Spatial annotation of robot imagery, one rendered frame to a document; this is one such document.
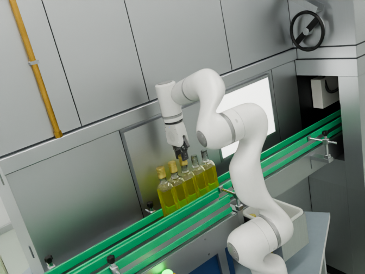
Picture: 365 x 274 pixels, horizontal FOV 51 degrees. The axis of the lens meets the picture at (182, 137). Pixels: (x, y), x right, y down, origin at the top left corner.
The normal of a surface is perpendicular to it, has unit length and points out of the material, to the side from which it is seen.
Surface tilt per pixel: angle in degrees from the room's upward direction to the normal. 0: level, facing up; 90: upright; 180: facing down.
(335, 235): 90
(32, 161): 90
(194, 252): 90
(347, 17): 90
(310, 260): 0
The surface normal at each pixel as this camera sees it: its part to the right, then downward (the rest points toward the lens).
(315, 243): -0.21, -0.92
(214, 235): 0.58, 0.14
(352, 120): -0.79, 0.36
